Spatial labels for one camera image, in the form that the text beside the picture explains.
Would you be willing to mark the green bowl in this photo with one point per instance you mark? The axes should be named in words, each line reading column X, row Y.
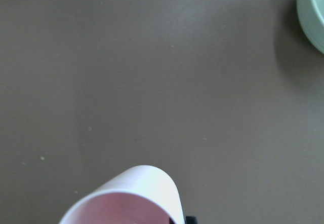
column 310, row 15

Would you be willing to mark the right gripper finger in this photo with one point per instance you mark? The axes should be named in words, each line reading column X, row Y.
column 190, row 220

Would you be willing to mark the pink cup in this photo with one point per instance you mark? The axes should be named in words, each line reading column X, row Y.
column 141, row 194

